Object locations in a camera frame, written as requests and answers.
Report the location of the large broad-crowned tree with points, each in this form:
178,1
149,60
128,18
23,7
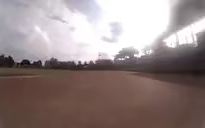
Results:
126,53

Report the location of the red running track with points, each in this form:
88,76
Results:
100,100

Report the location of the row of trees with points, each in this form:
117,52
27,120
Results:
53,63

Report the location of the grass field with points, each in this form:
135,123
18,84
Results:
20,71

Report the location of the grandstand building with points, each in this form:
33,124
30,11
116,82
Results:
190,53

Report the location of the pale kerb strip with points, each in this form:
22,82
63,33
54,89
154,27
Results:
13,77

